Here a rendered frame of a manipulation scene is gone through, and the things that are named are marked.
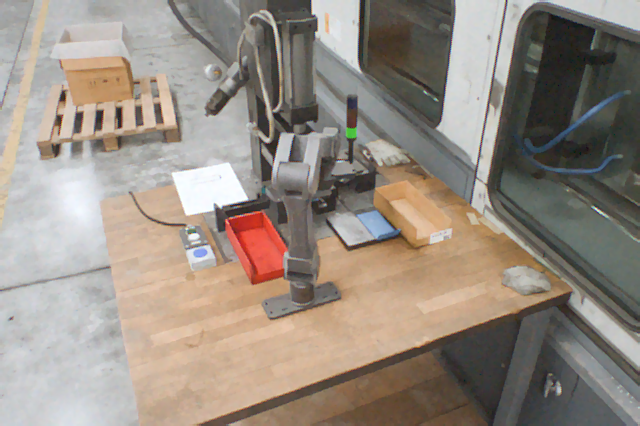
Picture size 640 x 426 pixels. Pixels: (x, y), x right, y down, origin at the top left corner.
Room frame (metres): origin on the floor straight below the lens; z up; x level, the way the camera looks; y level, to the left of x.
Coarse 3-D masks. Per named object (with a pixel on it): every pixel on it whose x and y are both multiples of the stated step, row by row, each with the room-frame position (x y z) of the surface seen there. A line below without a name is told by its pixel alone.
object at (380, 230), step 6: (360, 216) 1.40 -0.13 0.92; (366, 216) 1.40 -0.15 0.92; (372, 216) 1.40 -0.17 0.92; (378, 216) 1.40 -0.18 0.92; (366, 222) 1.37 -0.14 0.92; (378, 222) 1.37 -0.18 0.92; (384, 222) 1.37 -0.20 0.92; (372, 228) 1.34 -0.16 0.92; (378, 228) 1.34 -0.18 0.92; (384, 228) 1.34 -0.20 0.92; (390, 228) 1.34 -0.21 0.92; (372, 234) 1.31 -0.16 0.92; (378, 234) 1.31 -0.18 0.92; (384, 234) 1.28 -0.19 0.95; (390, 234) 1.29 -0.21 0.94; (396, 234) 1.30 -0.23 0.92
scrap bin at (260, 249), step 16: (240, 224) 1.35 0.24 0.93; (256, 224) 1.37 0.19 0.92; (272, 224) 1.31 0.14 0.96; (240, 240) 1.31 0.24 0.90; (256, 240) 1.31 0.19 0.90; (272, 240) 1.30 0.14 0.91; (240, 256) 1.20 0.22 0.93; (256, 256) 1.23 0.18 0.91; (272, 256) 1.23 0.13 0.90; (256, 272) 1.16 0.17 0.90; (272, 272) 1.13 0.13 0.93
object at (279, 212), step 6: (270, 198) 1.45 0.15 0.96; (330, 198) 1.46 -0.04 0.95; (276, 204) 1.40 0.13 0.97; (282, 204) 1.40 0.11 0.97; (312, 204) 1.48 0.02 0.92; (330, 204) 1.46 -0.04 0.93; (270, 210) 1.45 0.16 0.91; (276, 210) 1.40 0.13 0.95; (282, 210) 1.40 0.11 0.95; (318, 210) 1.45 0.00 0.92; (324, 210) 1.46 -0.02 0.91; (330, 210) 1.46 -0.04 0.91; (276, 216) 1.40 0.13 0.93; (282, 216) 1.40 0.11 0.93; (282, 222) 1.40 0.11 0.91
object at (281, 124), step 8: (280, 120) 1.58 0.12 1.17; (280, 128) 1.51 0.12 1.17; (288, 128) 1.49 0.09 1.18; (296, 128) 1.46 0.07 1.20; (304, 128) 1.47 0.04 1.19; (264, 144) 1.47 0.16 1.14; (272, 144) 1.47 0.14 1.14; (264, 152) 1.46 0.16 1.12; (272, 152) 1.42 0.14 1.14; (272, 160) 1.39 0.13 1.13; (296, 160) 1.42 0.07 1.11
